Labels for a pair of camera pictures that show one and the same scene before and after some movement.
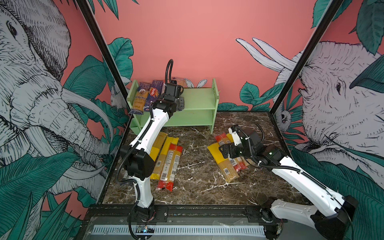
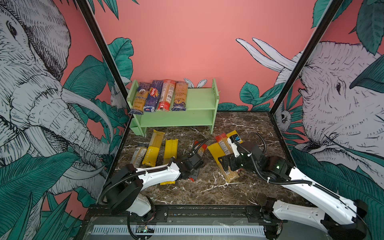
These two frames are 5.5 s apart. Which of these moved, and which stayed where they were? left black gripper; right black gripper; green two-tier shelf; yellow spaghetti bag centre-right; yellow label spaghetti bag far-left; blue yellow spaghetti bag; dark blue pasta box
Moved: left black gripper; right black gripper
Stayed: green two-tier shelf; yellow label spaghetti bag far-left; dark blue pasta box; yellow spaghetti bag centre-right; blue yellow spaghetti bag
